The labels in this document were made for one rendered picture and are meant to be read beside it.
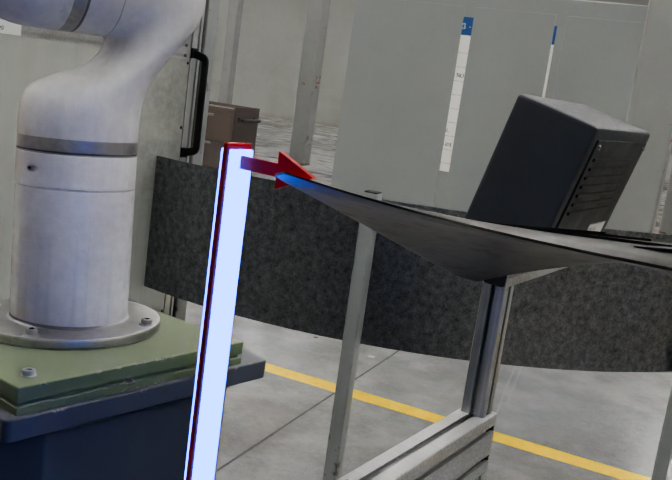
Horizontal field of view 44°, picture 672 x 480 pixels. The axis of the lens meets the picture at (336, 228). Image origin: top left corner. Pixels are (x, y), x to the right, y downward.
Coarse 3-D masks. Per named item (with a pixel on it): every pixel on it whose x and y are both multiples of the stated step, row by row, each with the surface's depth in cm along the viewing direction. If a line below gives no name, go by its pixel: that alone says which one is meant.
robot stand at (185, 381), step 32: (160, 384) 81; (192, 384) 84; (0, 416) 69; (32, 416) 70; (64, 416) 73; (96, 416) 75; (128, 416) 80; (160, 416) 83; (0, 448) 73; (32, 448) 73; (64, 448) 75; (96, 448) 78; (128, 448) 81; (160, 448) 84
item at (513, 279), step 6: (540, 270) 109; (546, 270) 111; (552, 270) 113; (504, 276) 99; (510, 276) 102; (516, 276) 102; (522, 276) 104; (528, 276) 105; (534, 276) 107; (486, 282) 101; (492, 282) 100; (498, 282) 100; (504, 282) 99; (510, 282) 100; (516, 282) 102
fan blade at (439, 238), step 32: (320, 192) 41; (384, 224) 49; (416, 224) 46; (448, 224) 38; (480, 224) 38; (512, 224) 44; (448, 256) 54; (480, 256) 53; (512, 256) 51; (544, 256) 50; (576, 256) 48; (608, 256) 35; (640, 256) 35
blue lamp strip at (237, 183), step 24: (240, 192) 54; (240, 216) 55; (240, 240) 55; (216, 288) 55; (216, 312) 55; (216, 336) 56; (216, 360) 56; (216, 384) 57; (216, 408) 57; (216, 432) 58; (216, 456) 58
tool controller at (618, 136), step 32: (512, 128) 103; (544, 128) 101; (576, 128) 99; (608, 128) 102; (640, 128) 119; (512, 160) 104; (544, 160) 101; (576, 160) 99; (608, 160) 105; (480, 192) 106; (512, 192) 104; (544, 192) 102; (576, 192) 102; (608, 192) 113; (544, 224) 102; (576, 224) 109
